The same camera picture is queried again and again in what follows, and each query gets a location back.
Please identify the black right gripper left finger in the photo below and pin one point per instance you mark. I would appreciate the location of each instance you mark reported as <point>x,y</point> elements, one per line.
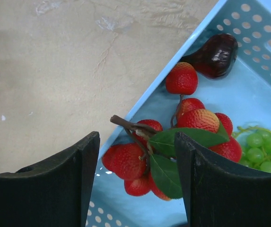
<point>54,192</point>

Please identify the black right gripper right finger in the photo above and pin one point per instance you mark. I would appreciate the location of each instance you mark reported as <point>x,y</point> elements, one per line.
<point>218,192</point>

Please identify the light blue plastic basket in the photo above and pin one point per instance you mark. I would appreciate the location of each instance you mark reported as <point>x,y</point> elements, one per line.
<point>244,95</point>

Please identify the green grape bunch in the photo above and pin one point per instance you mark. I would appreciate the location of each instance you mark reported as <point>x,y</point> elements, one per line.
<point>256,147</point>

